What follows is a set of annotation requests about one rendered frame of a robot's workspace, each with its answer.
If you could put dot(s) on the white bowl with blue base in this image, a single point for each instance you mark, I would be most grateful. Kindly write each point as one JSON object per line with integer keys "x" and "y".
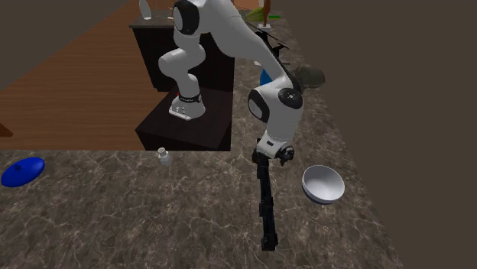
{"x": 323, "y": 183}

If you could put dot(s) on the green leafy object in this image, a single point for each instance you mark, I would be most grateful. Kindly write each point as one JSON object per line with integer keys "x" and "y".
{"x": 255, "y": 15}

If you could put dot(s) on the dark olive round object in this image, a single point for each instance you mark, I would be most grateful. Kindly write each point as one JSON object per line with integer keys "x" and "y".
{"x": 311, "y": 77}

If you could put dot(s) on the blue oval lid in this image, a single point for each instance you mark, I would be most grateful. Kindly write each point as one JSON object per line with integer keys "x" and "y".
{"x": 22, "y": 172}

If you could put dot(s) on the dark robot stand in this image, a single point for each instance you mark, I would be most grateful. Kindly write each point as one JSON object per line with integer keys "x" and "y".
{"x": 208, "y": 126}

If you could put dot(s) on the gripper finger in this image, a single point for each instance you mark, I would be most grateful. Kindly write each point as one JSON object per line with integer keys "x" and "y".
{"x": 269, "y": 231}

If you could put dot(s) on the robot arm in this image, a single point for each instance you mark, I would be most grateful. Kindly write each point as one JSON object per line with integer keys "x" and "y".
{"x": 277, "y": 111}

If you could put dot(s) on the dark cabinet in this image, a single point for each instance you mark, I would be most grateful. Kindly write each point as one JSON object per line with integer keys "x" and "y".
{"x": 152, "y": 48}

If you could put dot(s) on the blue round object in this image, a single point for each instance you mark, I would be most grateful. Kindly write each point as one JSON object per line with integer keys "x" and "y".
{"x": 265, "y": 77}

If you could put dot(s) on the small white bottle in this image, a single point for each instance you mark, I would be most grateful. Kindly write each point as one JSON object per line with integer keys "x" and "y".
{"x": 164, "y": 157}

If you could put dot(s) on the white vase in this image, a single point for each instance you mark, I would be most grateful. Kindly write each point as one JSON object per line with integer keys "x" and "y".
{"x": 145, "y": 9}

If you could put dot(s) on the brown figure on white base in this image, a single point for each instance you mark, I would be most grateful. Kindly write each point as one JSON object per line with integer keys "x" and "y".
{"x": 266, "y": 13}

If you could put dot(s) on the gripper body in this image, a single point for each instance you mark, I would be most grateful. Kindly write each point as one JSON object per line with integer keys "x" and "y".
{"x": 264, "y": 178}

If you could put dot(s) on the black thin kitchen tool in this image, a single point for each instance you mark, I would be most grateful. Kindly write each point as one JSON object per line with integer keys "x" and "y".
{"x": 279, "y": 47}

